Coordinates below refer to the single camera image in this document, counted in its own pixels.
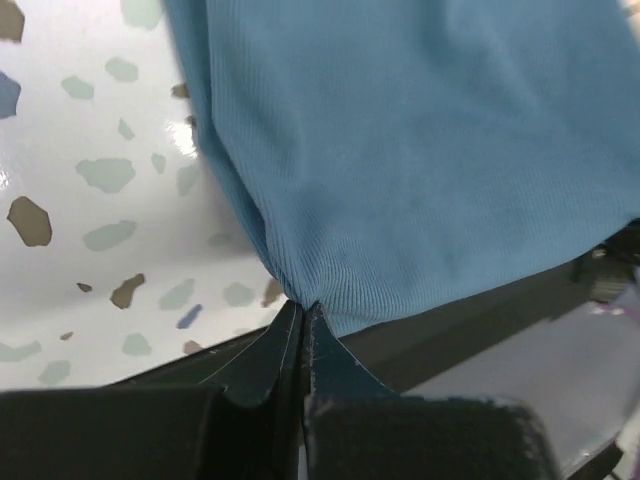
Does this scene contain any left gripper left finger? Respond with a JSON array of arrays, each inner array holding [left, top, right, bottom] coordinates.
[[1, 303, 303, 479]]

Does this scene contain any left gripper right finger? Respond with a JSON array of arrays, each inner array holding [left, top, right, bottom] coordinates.
[[303, 304, 560, 479]]

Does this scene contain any blue tank top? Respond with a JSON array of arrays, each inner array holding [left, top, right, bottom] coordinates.
[[166, 1, 639, 335]]

